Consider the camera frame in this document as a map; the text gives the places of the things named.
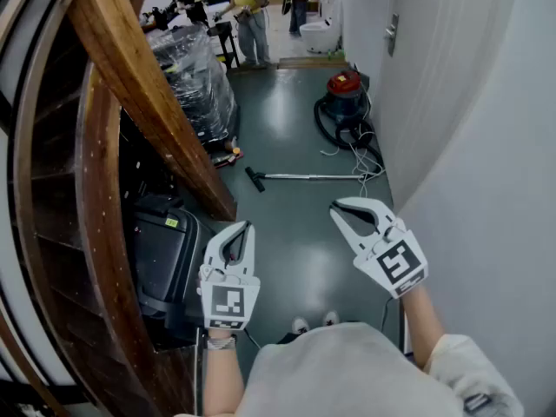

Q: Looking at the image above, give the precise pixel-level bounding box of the metal vacuum tube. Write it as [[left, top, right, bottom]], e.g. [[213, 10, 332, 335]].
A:
[[262, 172, 366, 181]]

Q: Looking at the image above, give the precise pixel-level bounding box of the person's right forearm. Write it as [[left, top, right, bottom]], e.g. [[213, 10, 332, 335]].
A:
[[399, 282, 447, 368]]

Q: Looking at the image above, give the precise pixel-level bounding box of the white toilet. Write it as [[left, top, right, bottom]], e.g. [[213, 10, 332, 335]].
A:
[[299, 15, 342, 56]]

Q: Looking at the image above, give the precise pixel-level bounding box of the small black table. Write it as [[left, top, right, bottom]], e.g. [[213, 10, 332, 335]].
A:
[[208, 20, 242, 71]]

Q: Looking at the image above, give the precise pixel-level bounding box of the metal door handle plate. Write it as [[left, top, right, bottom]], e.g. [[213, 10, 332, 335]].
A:
[[384, 13, 400, 58]]

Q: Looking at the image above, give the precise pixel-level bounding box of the red and blue vacuum cleaner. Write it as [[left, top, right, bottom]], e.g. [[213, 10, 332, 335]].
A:
[[323, 70, 370, 125]]

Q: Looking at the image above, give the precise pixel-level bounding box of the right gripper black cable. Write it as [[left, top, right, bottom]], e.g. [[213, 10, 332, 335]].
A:
[[380, 296, 394, 334]]

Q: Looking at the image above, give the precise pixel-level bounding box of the long pink flat bar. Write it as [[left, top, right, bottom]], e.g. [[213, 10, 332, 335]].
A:
[[211, 153, 245, 169]]

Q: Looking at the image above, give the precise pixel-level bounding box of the black vacuum hose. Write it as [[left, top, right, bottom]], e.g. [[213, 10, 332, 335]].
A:
[[313, 96, 386, 175]]

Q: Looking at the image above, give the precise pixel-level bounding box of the plastic-wrapped black pallet load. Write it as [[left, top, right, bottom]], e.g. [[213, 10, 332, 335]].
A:
[[147, 26, 240, 142]]

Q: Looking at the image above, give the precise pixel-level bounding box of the person's left forearm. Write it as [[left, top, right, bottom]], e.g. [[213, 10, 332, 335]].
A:
[[202, 330, 247, 417]]

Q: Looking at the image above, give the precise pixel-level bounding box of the black vacuum floor nozzle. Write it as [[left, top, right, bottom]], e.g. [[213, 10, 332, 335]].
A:
[[244, 166, 267, 194]]

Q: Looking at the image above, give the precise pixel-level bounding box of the white power cable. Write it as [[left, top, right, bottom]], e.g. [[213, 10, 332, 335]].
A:
[[320, 97, 387, 199]]

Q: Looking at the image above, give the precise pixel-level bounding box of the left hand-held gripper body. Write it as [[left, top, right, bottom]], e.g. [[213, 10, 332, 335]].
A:
[[197, 262, 261, 332]]

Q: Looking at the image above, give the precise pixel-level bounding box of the silver wristwatch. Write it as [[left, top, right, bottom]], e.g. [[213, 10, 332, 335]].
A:
[[206, 334, 238, 351]]

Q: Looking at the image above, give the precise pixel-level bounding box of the black suitcase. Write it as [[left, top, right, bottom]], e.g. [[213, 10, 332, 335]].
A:
[[132, 195, 209, 334]]

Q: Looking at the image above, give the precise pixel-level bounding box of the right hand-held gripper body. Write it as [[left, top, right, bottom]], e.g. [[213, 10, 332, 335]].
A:
[[353, 218, 430, 300]]

